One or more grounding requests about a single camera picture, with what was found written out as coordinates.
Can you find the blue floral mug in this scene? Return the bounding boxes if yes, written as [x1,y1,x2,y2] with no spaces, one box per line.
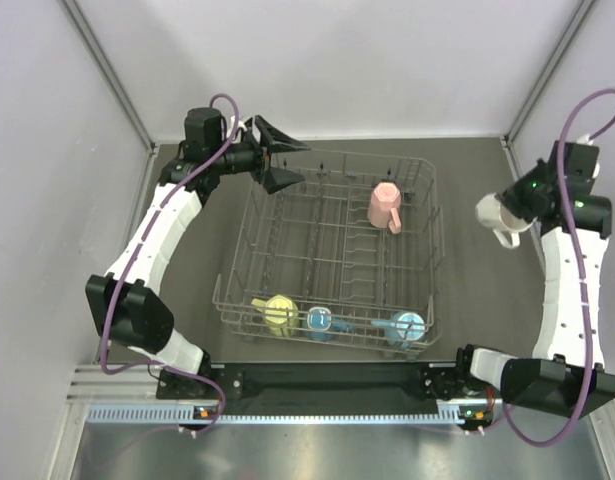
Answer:
[304,306,355,342]

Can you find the aluminium frame rail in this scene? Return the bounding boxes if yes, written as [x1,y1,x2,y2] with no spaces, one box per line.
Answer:
[67,366,515,433]

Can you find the pink mug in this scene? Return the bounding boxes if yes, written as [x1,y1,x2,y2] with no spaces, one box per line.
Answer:
[367,182,402,234]

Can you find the plain blue mug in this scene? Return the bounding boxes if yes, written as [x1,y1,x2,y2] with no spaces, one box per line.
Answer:
[371,311,426,350]

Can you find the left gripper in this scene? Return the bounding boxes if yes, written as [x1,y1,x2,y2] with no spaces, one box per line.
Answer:
[209,115,308,193]

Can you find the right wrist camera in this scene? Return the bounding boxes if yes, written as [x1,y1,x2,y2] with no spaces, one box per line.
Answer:
[576,134,600,179]

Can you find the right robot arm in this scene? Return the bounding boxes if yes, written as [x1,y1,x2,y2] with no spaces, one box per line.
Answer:
[453,141,615,417]

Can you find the purple cable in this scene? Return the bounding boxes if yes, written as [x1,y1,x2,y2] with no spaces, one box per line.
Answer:
[99,93,226,434]
[464,88,615,447]

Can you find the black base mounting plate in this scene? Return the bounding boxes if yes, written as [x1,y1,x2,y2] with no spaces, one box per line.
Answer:
[155,362,512,402]

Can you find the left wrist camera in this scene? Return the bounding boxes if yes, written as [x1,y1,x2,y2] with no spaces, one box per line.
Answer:
[226,115,248,141]

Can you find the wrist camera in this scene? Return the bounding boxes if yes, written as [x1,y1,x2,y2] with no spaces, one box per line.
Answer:
[576,134,600,179]
[226,115,248,141]

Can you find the grey wire dish rack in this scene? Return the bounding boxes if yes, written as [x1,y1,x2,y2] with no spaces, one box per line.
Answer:
[213,150,445,358]

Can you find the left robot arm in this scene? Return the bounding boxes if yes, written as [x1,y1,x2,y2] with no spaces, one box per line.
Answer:
[85,107,309,397]

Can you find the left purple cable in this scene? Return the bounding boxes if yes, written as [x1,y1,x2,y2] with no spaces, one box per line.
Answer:
[99,93,226,434]

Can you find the yellow mug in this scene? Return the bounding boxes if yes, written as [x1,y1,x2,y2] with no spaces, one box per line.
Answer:
[251,295,300,338]

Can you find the white mug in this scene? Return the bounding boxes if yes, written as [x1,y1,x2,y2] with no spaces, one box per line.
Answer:
[475,193,534,249]

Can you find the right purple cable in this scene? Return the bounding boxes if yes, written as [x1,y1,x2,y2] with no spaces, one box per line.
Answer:
[464,88,615,447]

